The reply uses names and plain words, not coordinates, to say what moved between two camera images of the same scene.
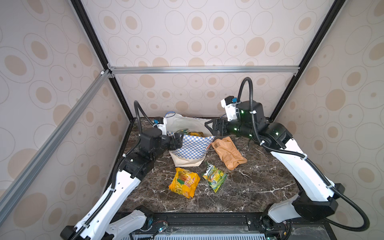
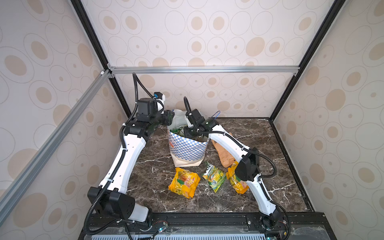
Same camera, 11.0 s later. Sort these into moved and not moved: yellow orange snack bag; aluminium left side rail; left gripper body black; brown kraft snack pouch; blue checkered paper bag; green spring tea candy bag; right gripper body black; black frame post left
Moved: left gripper body black; right gripper body black
Not moved: black frame post left; green spring tea candy bag; brown kraft snack pouch; yellow orange snack bag; aluminium left side rail; blue checkered paper bag
